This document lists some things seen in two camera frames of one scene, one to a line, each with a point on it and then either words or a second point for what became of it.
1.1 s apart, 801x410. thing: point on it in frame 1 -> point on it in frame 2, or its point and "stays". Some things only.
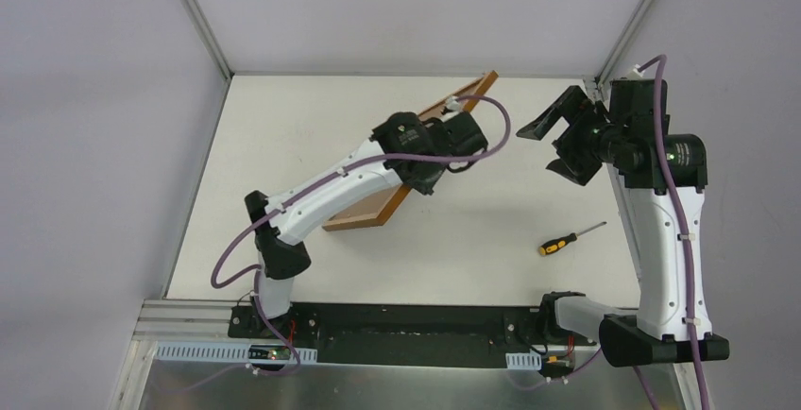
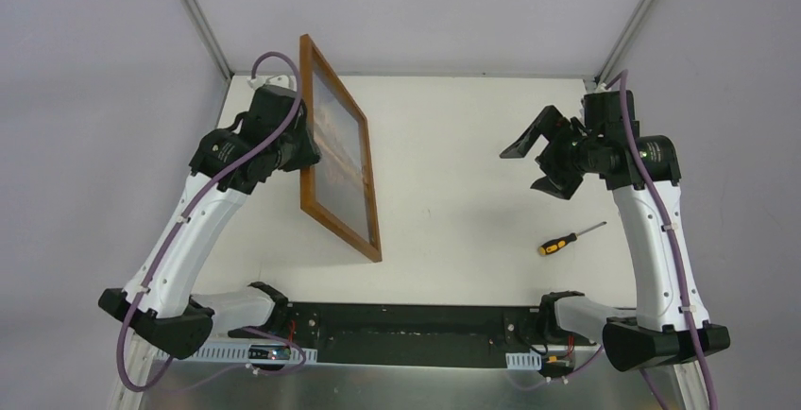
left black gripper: [467, 133] -> [304, 148]
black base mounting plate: [404, 335] stays
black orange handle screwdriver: [561, 242] stays
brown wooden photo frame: [377, 212] -> [338, 192]
